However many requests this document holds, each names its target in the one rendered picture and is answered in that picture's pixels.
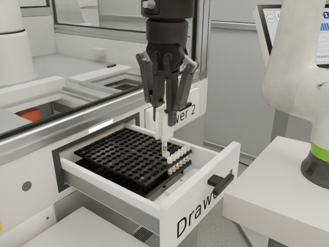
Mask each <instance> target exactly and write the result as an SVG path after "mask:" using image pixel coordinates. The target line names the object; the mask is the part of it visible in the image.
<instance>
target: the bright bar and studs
mask: <svg viewBox="0 0 329 247"><path fill-rule="evenodd" d="M195 173H196V171H193V170H190V171H189V172H188V173H187V174H185V175H184V176H183V177H182V178H180V179H179V180H178V181H177V182H175V183H174V184H173V185H172V186H170V187H169V188H168V189H167V190H166V191H165V195H166V196H169V195H170V194H172V193H173V192H174V191H175V190H176V189H178V188H179V187H180V186H181V185H182V184H184V183H185V182H186V181H187V180H188V179H189V178H191V177H192V176H193V175H194V174H195Z"/></svg>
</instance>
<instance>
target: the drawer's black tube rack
mask: <svg viewBox="0 0 329 247"><path fill-rule="evenodd" d="M181 148H182V147H181V146H179V145H176V144H173V143H170V142H167V152H168V151H169V153H170V157H171V155H172V154H174V153H175V152H178V150H179V149H181ZM74 154H75V155H78V156H80V157H82V159H80V160H78V161H76V162H75V163H76V164H77V165H79V166H81V167H83V168H85V169H87V170H89V171H91V172H93V173H95V174H97V175H99V176H101V177H103V178H105V179H107V180H109V181H111V182H113V183H115V184H117V185H119V186H121V187H123V188H125V189H127V190H129V191H131V192H133V193H135V194H138V195H140V196H142V197H144V198H146V199H148V198H149V197H150V196H152V195H153V194H154V193H155V192H157V191H158V190H159V189H160V188H162V187H163V188H165V185H166V184H167V183H168V182H169V181H170V180H172V179H173V178H174V177H175V176H177V175H178V174H179V173H183V170H184V169H186V168H187V167H188V166H189V165H191V160H189V161H188V162H186V163H185V164H182V167H179V169H176V171H175V172H172V174H171V175H168V174H167V171H166V172H165V173H163V174H162V175H160V176H159V177H158V178H156V179H155V180H153V181H152V182H151V183H149V184H148V185H147V186H145V187H144V186H142V185H140V184H138V181H139V180H140V179H143V178H144V177H145V176H146V175H147V174H149V173H150V172H152V171H153V170H155V169H156V168H157V167H159V166H160V165H162V164H164V163H165V162H166V161H167V159H165V157H163V156H162V140H161V139H159V140H156V139H155V137H152V136H149V135H146V134H143V133H140V132H137V131H134V130H131V129H129V128H126V127H124V128H122V129H120V130H118V131H116V132H114V133H112V134H110V135H108V136H106V137H103V138H101V139H99V140H97V141H95V142H93V143H91V144H89V145H87V146H85V147H82V148H80V149H78V150H76V151H74Z"/></svg>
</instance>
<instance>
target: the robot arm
mask: <svg viewBox="0 0 329 247"><path fill-rule="evenodd" d="M194 3H195V0H141V15H142V16H143V17H147V18H149V19H148V20H147V21H146V39H147V41H148V44H147V47H146V51H144V52H142V53H138V54H136V59H137V62H138V64H139V66H140V71H141V79H142V86H143V92H144V98H145V102H147V103H150V104H152V107H153V121H154V122H156V124H155V139H156V140H159V139H160V138H161V137H162V136H163V143H166V142H167V141H169V140H170V139H172V138H173V126H174V125H175V124H176V122H177V111H180V110H182V109H183V108H185V107H186V105H187V101H188V96H189V92H190V88H191V84H192V80H193V76H194V73H195V72H196V70H197V69H198V67H199V62H198V61H193V60H192V59H190V58H189V57H188V51H187V48H186V43H187V40H188V22H187V20H185V19H188V18H192V17H193V16H194ZM325 4H326V0H282V7H281V12H280V17H279V22H278V27H277V31H276V35H275V39H274V43H273V47H272V50H271V54H270V57H269V61H268V64H267V67H266V70H265V73H264V76H263V79H262V83H261V94H262V97H263V99H264V100H265V102H266V103H267V104H268V105H269V106H270V107H272V108H273V109H276V110H278V111H281V112H284V113H287V114H290V115H293V116H295V117H298V118H301V119H304V120H307V121H309V122H311V124H312V128H311V134H310V151H309V154H308V156H307V157H306V158H305V159H304V160H303V161H302V163H301V173H302V174H303V176H304V177H305V178H306V179H307V180H309V181H310V182H312V183H314V184H316V185H318V186H320V187H323V188H325V189H329V69H324V68H319V67H317V65H316V55H317V48H318V41H319V35H320V29H321V23H322V18H323V13H324V8H325ZM183 63H184V65H183V67H182V69H183V72H182V75H181V79H180V84H179V86H178V76H179V74H180V66H181V65H182V64H183ZM165 80H166V101H164V95H165ZM165 103H166V105H165ZM163 104H164V105H163Z"/></svg>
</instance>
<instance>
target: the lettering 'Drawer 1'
mask: <svg viewBox="0 0 329 247"><path fill-rule="evenodd" d="M211 197H212V192H211ZM211 197H210V200H209V196H207V201H208V204H209V205H210V202H211ZM207 201H206V204H205V200H203V202H204V210H205V209H206V206H207ZM198 207H200V208H199V209H198V211H200V212H199V214H198V216H199V215H200V214H201V205H198V206H197V208H198ZM197 208H196V210H197ZM198 211H197V212H198ZM193 212H194V211H193ZM193 212H192V213H193ZM197 212H196V214H197ZM192 213H191V214H190V215H189V226H190V219H191V215H192ZM196 214H195V219H197V218H198V216H196ZM182 220H185V227H184V229H183V231H182V232H181V234H180V235H179V223H180V222H181V221H182ZM186 225H187V218H186V217H183V218H182V219H181V220H180V221H179V222H178V223H177V238H179V237H180V236H181V235H182V233H183V232H184V230H185V228H186Z"/></svg>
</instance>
